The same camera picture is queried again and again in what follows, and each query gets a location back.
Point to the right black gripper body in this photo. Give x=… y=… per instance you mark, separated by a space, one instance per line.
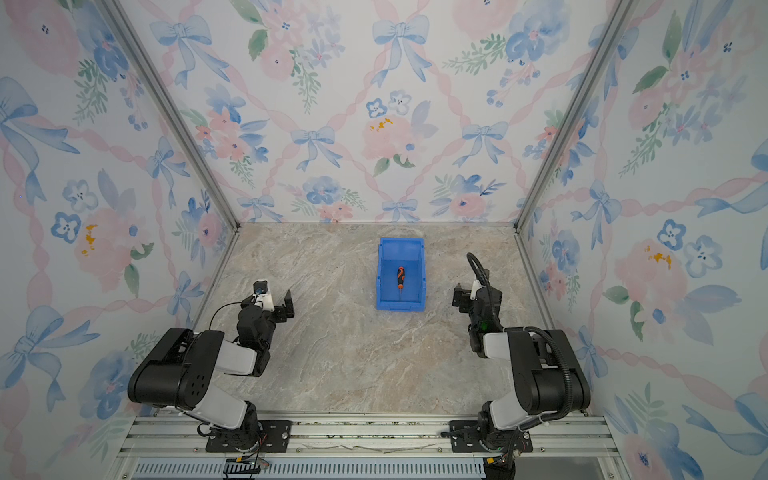
x=474 y=321

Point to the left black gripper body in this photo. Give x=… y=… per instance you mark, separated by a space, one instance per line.
x=278 y=316

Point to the orange black screwdriver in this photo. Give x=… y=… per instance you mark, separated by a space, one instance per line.
x=400 y=277

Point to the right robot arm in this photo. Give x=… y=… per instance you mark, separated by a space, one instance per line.
x=548 y=382

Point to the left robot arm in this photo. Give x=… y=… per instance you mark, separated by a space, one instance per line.
x=178 y=372

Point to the blue plastic bin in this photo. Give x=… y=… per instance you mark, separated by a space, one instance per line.
x=392 y=254

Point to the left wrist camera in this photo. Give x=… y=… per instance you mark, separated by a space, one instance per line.
x=262 y=296

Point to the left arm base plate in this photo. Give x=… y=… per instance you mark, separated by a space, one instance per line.
x=265 y=436

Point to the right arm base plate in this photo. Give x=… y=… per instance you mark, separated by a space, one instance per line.
x=473 y=437

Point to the aluminium rail frame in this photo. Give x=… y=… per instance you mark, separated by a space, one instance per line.
x=372 y=446

